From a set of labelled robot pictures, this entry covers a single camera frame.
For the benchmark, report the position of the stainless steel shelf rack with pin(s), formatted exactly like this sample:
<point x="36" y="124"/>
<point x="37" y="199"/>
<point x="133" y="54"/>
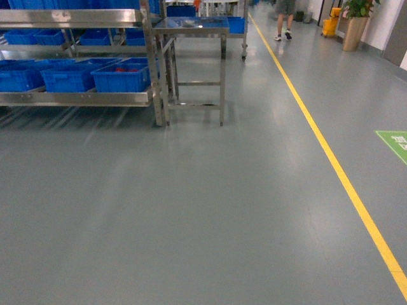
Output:
<point x="65" y="20"/>

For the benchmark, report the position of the blue bin with red parts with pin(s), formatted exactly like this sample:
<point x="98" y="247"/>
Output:
<point x="122" y="78"/>

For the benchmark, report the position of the blue plastic bin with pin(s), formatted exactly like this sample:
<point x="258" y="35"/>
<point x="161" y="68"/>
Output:
<point x="75" y="78"/>
<point x="19" y="76"/>

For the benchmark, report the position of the stainless steel side table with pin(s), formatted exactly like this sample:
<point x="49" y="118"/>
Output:
<point x="192" y="57"/>

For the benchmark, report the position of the yellow mop bucket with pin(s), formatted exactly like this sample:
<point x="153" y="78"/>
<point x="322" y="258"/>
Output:
<point x="329" y="25"/>

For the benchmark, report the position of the potted plant in gold planter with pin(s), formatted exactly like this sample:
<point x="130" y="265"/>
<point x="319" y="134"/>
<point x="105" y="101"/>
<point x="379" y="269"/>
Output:
<point x="357" y="13"/>

